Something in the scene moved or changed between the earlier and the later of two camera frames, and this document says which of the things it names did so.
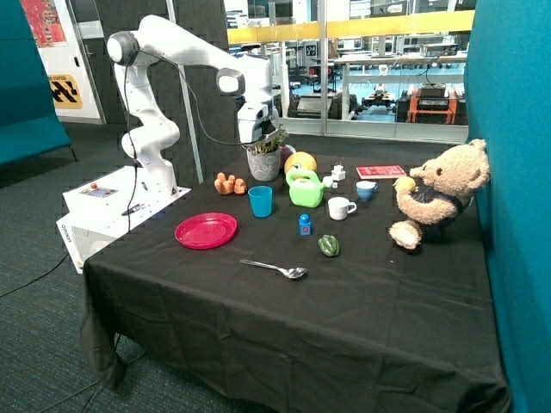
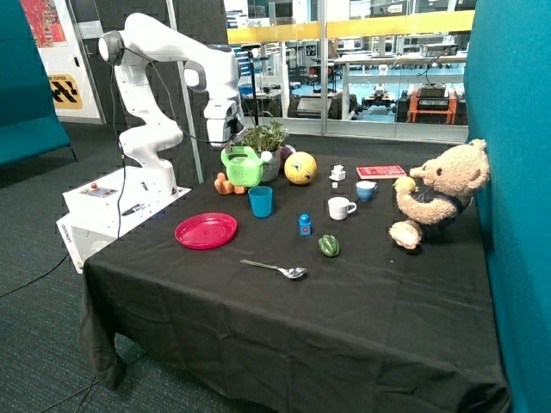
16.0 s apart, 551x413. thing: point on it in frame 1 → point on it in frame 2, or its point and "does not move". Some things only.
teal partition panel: (508, 105) does not move
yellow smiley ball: (300, 160) does not move
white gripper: (256, 121) → (223, 120)
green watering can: (306, 188) → (244, 167)
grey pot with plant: (264, 157) does not move
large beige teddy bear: (445, 189) does not move
